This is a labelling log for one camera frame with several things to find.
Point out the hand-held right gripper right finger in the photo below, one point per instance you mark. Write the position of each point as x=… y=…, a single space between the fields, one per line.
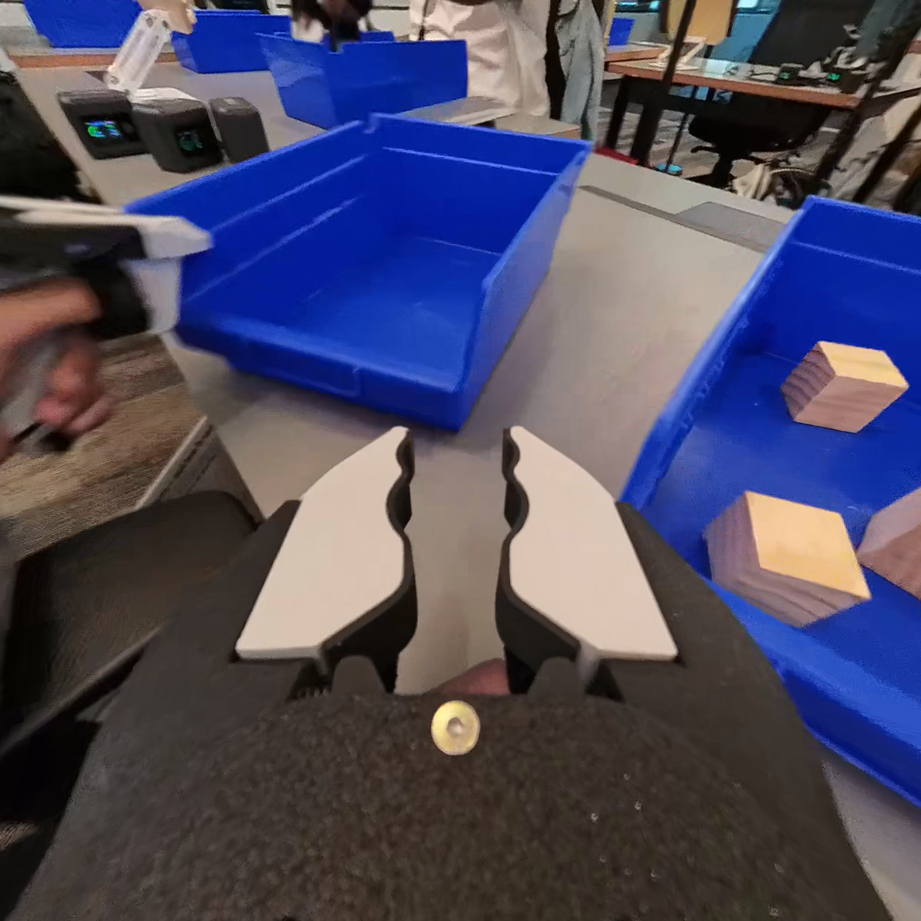
x=583 y=575

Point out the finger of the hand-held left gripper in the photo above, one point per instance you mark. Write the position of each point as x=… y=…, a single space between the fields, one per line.
x=173 y=239
x=57 y=206

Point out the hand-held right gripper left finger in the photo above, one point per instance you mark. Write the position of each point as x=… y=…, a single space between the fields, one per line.
x=324 y=575

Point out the wooden cube with blue stripe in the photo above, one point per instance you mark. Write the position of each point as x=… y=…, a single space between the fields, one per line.
x=784 y=558
x=842 y=385
x=896 y=547

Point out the grey desk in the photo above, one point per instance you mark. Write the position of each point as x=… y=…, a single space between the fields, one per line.
x=611 y=324

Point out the person's left hand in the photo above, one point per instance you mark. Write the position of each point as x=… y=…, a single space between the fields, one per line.
x=43 y=316

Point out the person's right hand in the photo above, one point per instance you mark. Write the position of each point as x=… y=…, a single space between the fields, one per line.
x=482 y=680

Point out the wooden edged table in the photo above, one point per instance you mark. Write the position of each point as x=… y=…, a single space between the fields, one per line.
x=302 y=133

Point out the grey flat tray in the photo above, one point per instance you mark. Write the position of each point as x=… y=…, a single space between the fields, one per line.
x=460 y=111

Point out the grey blue jacket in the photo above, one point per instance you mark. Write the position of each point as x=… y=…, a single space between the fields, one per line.
x=583 y=65

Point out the wooden top work table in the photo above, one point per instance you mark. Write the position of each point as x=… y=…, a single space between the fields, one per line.
x=719 y=73

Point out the black action camera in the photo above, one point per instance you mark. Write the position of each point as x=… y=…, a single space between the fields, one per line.
x=241 y=126
x=176 y=137
x=101 y=126

